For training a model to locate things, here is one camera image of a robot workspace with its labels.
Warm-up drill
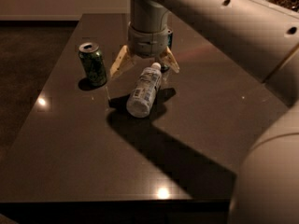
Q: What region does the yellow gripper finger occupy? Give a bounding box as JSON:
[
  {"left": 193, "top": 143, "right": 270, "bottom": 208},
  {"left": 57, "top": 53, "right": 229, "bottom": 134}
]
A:
[
  {"left": 158, "top": 48, "right": 179, "bottom": 73},
  {"left": 109, "top": 45, "right": 134, "bottom": 79}
]

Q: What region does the clear plastic bottle blue label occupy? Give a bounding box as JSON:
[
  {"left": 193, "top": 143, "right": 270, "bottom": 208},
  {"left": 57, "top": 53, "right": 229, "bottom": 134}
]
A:
[{"left": 126, "top": 63, "right": 162, "bottom": 119}]

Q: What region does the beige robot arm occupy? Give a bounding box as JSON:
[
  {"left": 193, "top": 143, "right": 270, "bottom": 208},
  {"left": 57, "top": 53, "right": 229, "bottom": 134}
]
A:
[{"left": 110, "top": 0, "right": 299, "bottom": 224}]

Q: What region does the blue silver energy drink can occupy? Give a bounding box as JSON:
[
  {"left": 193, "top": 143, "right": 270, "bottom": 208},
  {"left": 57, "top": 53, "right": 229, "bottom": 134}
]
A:
[{"left": 161, "top": 28, "right": 173, "bottom": 73}]

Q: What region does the green soda can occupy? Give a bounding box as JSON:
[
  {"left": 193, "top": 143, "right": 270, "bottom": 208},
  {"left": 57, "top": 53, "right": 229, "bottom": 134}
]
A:
[{"left": 78, "top": 42, "right": 107, "bottom": 87}]

